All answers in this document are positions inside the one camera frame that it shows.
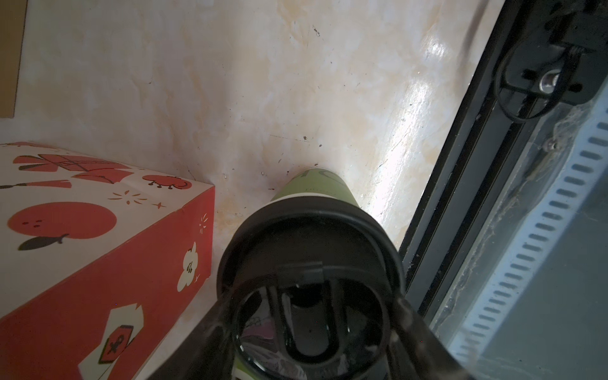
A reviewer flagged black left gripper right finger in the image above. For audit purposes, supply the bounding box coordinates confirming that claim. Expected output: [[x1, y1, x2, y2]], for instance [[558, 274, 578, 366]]
[[386, 296, 473, 380]]

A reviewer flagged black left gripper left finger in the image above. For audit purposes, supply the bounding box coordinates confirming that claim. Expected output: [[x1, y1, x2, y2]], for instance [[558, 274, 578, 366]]
[[150, 296, 235, 379]]

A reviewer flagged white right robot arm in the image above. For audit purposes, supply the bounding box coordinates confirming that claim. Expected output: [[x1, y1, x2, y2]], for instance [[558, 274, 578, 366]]
[[492, 1, 607, 123]]

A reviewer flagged red white paper takeout bag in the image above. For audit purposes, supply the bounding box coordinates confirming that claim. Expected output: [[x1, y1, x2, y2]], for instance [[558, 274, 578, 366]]
[[1, 142, 215, 379]]

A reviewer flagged navy blue paper bags stack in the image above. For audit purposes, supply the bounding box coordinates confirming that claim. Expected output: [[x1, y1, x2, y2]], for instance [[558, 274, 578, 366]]
[[0, 0, 28, 119]]

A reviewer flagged white slotted cable duct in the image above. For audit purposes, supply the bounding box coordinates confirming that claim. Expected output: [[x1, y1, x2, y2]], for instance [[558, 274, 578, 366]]
[[447, 95, 607, 363]]

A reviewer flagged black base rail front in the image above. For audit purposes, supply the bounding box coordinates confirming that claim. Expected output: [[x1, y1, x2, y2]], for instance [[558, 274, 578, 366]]
[[399, 1, 578, 320]]

